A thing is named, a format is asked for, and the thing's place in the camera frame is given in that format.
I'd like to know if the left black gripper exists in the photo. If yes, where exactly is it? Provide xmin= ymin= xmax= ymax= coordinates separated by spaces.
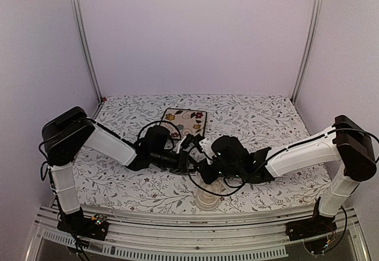
xmin=151 ymin=150 xmax=197 ymax=175

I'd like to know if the white lace sneaker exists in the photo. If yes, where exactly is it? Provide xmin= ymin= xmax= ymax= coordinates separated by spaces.
xmin=195 ymin=180 xmax=226 ymax=211

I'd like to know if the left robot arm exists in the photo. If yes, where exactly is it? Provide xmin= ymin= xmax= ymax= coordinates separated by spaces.
xmin=38 ymin=107 xmax=188 ymax=234

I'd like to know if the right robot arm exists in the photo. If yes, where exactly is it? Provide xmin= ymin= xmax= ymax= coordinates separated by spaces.
xmin=200 ymin=115 xmax=377 ymax=235

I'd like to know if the square floral ceramic plate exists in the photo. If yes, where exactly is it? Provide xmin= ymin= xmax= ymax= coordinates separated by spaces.
xmin=159 ymin=108 xmax=207 ymax=140

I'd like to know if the floral patterned table mat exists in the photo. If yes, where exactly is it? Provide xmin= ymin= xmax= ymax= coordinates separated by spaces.
xmin=63 ymin=94 xmax=337 ymax=216

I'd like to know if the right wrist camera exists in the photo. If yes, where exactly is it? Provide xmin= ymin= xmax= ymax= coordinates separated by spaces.
xmin=199 ymin=138 xmax=215 ymax=165

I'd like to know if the aluminium front rail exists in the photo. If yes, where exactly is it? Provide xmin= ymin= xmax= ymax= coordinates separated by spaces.
xmin=25 ymin=204 xmax=371 ymax=261

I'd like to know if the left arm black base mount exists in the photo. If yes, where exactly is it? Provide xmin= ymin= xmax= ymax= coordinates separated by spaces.
xmin=57 ymin=208 xmax=109 ymax=241

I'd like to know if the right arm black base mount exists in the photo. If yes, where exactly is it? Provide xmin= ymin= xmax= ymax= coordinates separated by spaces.
xmin=285 ymin=197 xmax=337 ymax=241

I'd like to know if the right aluminium corner post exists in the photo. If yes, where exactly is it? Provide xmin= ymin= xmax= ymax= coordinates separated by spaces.
xmin=290 ymin=0 xmax=323 ymax=105

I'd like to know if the aluminium corner post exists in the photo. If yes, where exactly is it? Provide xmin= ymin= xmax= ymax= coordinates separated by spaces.
xmin=290 ymin=0 xmax=323 ymax=105
xmin=70 ymin=0 xmax=103 ymax=104

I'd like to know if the left aluminium corner post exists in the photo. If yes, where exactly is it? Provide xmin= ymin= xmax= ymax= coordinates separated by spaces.
xmin=70 ymin=0 xmax=103 ymax=104

